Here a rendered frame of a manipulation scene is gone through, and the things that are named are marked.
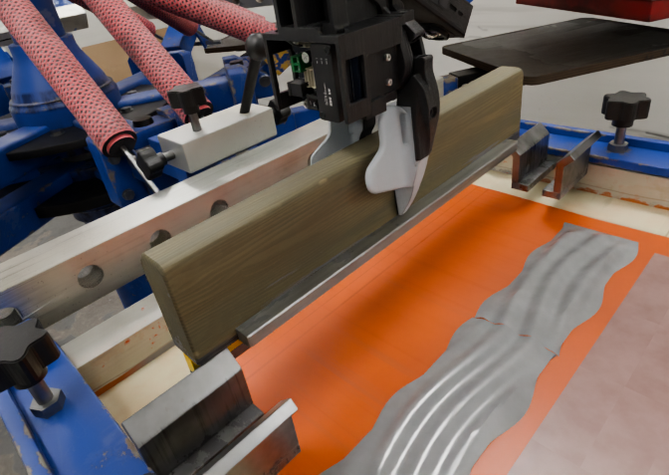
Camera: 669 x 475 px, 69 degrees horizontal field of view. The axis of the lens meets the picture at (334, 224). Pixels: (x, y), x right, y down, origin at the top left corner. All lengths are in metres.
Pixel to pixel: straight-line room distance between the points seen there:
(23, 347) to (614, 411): 0.37
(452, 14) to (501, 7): 2.20
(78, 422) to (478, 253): 0.36
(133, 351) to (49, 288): 0.09
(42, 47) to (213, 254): 0.56
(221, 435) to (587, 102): 2.34
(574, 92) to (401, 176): 2.20
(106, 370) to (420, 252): 0.30
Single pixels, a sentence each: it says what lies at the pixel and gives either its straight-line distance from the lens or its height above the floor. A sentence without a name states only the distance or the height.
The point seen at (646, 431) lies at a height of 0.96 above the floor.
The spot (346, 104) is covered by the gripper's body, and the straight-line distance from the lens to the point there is 0.30.
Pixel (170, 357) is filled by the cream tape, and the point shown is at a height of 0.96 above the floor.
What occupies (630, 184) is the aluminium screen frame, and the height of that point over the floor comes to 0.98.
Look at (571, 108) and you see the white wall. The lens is 2.56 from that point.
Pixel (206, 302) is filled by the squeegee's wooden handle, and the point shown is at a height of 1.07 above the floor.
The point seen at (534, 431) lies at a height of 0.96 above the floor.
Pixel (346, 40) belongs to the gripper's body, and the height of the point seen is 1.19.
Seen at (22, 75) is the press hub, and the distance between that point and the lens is 1.04.
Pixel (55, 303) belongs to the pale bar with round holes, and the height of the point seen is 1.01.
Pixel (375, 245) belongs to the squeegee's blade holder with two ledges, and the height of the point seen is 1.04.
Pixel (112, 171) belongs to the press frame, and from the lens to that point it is 0.76.
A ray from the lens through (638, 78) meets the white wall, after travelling 2.44.
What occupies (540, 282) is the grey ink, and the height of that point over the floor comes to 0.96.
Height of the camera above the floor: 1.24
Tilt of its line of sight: 31 degrees down
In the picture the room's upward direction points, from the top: 9 degrees counter-clockwise
